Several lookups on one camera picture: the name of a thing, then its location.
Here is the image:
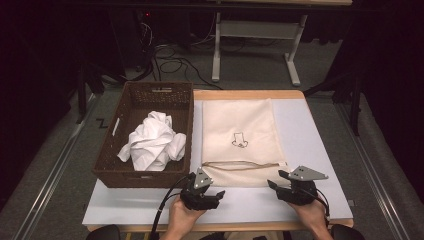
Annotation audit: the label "black computer tower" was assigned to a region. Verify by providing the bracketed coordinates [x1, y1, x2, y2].
[108, 9, 156, 73]

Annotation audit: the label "white metal desk frame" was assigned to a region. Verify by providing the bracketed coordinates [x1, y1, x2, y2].
[211, 0, 353, 88]

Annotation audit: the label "black floor cables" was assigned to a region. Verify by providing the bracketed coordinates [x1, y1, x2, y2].
[133, 19, 224, 91]

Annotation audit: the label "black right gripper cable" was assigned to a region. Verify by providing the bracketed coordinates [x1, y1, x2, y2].
[296, 186, 332, 224]

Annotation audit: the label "black stand legs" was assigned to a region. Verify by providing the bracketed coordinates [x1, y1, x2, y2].
[74, 59, 128, 125]
[302, 71, 365, 137]

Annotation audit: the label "wooden table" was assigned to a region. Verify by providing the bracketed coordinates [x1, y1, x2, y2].
[87, 89, 354, 233]

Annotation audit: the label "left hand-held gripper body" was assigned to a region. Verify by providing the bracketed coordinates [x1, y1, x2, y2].
[180, 167, 214, 211]

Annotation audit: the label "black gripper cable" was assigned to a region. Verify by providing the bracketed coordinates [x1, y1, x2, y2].
[148, 173, 196, 240]
[296, 186, 332, 224]

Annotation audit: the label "cream drawstring cloth bag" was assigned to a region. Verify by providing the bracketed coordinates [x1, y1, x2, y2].
[200, 98, 291, 188]

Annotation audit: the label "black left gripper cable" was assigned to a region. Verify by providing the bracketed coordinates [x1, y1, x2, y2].
[148, 173, 196, 240]

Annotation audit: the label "metal floor rail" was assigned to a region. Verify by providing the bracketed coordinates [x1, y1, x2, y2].
[334, 101, 412, 240]
[12, 93, 98, 240]

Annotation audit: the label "person's right hand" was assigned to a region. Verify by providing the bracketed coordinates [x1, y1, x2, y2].
[288, 199, 330, 233]

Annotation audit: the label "white garment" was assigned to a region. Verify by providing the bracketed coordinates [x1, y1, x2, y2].
[117, 110, 188, 172]

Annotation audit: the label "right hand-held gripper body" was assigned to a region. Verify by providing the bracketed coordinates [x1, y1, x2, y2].
[278, 165, 329, 206]

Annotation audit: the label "person's left hand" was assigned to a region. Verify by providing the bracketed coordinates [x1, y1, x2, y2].
[168, 194, 208, 234]

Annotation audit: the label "brown wicker basket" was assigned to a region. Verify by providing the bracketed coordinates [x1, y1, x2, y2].
[91, 80, 195, 189]

